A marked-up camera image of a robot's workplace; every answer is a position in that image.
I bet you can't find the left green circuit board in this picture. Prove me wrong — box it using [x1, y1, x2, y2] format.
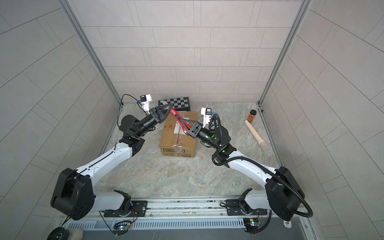
[114, 221, 132, 231]

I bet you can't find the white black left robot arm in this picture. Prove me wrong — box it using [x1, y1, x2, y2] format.
[50, 104, 173, 221]

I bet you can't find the black white chessboard case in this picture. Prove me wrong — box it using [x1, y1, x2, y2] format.
[158, 97, 191, 111]

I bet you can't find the brown cardboard express box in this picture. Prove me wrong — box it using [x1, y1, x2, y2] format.
[159, 113, 196, 158]

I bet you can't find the aluminium mounting rail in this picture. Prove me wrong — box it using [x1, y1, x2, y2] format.
[63, 191, 313, 221]

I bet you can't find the black wheel roller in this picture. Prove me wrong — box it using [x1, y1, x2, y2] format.
[47, 227, 70, 240]

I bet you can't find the green circuit board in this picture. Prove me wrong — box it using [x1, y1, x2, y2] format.
[114, 221, 132, 231]
[243, 219, 260, 233]

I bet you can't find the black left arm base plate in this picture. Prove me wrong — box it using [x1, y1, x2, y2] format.
[102, 201, 148, 218]

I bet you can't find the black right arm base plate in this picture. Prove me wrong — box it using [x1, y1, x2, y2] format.
[220, 199, 268, 216]

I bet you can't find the red utility knife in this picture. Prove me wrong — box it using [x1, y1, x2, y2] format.
[170, 108, 190, 134]

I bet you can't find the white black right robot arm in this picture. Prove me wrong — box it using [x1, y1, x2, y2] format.
[175, 115, 313, 221]

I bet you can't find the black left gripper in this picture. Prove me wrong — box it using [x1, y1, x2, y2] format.
[134, 107, 173, 140]

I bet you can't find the right green circuit board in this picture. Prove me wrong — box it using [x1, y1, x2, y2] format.
[243, 219, 260, 233]

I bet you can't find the black corrugated cable conduit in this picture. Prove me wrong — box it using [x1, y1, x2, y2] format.
[208, 113, 314, 219]

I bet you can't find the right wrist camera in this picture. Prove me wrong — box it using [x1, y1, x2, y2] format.
[201, 108, 213, 128]

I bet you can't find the wooden rolling pin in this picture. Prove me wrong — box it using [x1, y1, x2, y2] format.
[245, 120, 268, 149]

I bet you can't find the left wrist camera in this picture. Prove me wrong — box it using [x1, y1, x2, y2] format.
[140, 95, 152, 113]

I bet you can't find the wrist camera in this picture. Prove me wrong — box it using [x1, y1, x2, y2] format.
[201, 108, 213, 128]
[140, 95, 152, 113]

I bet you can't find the brown spice jar black lid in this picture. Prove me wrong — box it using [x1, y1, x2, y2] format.
[247, 110, 257, 123]

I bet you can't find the white round sticker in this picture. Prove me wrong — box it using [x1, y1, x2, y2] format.
[283, 221, 292, 229]

